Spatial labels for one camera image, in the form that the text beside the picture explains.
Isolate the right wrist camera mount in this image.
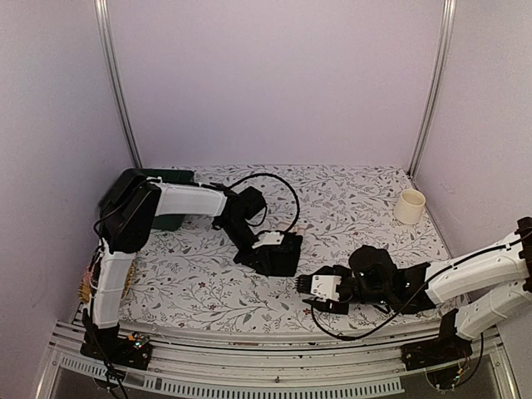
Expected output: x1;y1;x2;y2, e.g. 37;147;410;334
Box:
296;274;342;301

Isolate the cream plastic cup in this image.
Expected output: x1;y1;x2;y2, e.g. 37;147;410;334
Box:
393;189;426;225

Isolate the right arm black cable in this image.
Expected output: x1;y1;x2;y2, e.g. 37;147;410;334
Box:
310;232;532;342

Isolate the aluminium frame post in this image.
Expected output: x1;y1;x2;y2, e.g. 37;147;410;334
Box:
94;0;143;168
407;0;456;180

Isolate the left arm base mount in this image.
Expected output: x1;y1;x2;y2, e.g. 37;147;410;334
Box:
80;332;153;371

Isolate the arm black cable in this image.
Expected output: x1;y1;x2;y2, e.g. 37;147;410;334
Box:
310;232;532;342
228;173;301;234

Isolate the woven bamboo mat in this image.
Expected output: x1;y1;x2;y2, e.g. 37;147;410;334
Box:
77;261;135;304

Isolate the red patterned bowl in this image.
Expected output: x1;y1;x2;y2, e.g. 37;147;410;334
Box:
81;264;96;289

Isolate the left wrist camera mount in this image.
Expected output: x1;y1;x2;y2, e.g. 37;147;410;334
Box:
252;231;284;249

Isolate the floral patterned table mat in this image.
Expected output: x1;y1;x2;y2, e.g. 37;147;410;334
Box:
119;165;465;335

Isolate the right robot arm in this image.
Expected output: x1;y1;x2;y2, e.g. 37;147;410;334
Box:
296;217;531;362

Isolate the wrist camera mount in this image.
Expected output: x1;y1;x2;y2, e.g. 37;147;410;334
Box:
252;231;284;249
296;274;342;301

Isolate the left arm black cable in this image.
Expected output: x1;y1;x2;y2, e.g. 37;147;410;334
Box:
228;173;301;234

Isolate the left aluminium frame post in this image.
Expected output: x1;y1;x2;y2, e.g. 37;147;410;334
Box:
94;0;143;168

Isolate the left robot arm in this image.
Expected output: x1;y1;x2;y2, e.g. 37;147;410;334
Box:
86;169;266;361

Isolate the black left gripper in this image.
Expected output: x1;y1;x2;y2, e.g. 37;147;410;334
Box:
219;219;273;277

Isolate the dark green divided tray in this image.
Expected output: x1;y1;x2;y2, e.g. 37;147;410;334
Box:
143;167;195;231

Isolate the right aluminium frame post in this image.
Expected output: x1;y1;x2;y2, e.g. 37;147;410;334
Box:
407;0;456;180

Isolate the front aluminium rail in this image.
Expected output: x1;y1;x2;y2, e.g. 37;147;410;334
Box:
41;322;520;399

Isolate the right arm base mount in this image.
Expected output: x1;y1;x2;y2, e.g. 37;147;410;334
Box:
401;336;472;371

